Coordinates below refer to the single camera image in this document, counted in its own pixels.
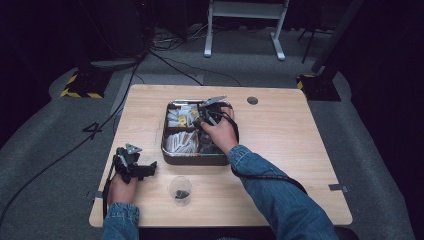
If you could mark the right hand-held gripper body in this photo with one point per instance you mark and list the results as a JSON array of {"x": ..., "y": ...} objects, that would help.
[{"x": 215, "y": 113}]

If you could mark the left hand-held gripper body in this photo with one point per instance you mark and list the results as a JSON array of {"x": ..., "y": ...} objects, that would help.
[{"x": 128, "y": 163}]

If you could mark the divided metal tray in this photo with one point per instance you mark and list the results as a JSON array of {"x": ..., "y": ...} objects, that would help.
[{"x": 186, "y": 159}]

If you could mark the clear plastic cup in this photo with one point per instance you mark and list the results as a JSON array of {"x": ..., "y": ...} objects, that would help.
[{"x": 180, "y": 186}]

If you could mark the single dark sachet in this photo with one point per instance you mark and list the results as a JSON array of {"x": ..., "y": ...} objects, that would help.
[{"x": 182, "y": 194}]

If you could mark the person's right hand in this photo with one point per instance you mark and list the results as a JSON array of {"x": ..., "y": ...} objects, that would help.
[{"x": 221, "y": 135}]

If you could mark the person's left hand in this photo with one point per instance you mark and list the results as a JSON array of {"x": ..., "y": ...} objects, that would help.
[{"x": 121, "y": 193}]

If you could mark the pile of white yellow packets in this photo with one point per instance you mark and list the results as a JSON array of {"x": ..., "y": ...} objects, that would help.
[{"x": 181, "y": 116}]

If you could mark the pile of white orange packets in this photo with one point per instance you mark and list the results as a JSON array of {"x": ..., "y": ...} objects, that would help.
[{"x": 181, "y": 142}]

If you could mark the round table grommet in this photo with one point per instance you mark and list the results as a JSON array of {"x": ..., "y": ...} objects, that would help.
[{"x": 252, "y": 100}]

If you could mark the grey tape strip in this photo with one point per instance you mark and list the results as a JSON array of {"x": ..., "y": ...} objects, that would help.
[
  {"x": 338, "y": 188},
  {"x": 97, "y": 194}
]

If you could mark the yellow black striped base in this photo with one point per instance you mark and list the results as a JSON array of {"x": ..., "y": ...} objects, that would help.
[
  {"x": 85, "y": 85},
  {"x": 320, "y": 87}
]

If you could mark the white metal stand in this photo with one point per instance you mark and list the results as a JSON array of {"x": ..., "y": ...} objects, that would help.
[{"x": 245, "y": 10}]

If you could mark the black tripod legs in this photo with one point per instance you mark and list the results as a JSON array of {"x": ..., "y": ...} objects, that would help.
[{"x": 310, "y": 43}]

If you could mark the grey slanted pole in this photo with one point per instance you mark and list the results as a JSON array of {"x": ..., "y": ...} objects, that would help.
[{"x": 336, "y": 35}]

